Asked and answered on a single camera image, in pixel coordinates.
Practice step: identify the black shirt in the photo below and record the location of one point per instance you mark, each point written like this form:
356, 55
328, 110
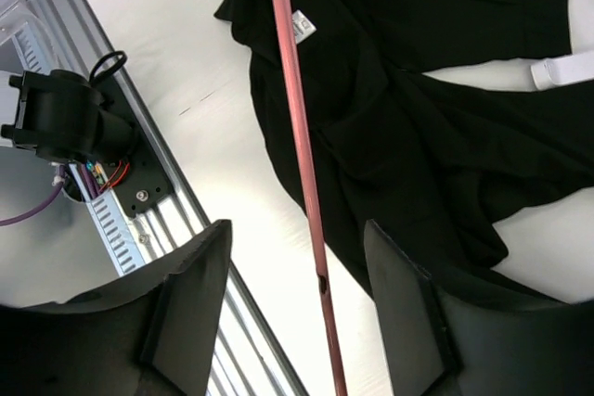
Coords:
484, 176

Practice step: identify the metal clothes rack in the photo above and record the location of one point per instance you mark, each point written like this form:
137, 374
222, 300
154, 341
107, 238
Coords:
560, 71

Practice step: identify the pink wire hanger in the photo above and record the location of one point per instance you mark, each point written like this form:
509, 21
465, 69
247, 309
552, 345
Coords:
294, 89

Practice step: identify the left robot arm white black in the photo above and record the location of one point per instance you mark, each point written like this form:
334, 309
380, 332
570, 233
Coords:
64, 117

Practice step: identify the aluminium mounting rail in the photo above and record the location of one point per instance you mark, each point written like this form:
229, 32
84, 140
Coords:
247, 359

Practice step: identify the white slotted cable duct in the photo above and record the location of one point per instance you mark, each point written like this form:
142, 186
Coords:
89, 179

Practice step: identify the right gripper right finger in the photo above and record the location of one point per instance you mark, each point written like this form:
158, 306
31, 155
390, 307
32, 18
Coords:
448, 332

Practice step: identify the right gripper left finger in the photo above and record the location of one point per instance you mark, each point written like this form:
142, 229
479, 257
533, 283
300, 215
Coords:
151, 332

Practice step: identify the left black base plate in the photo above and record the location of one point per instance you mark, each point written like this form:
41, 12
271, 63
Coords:
138, 179

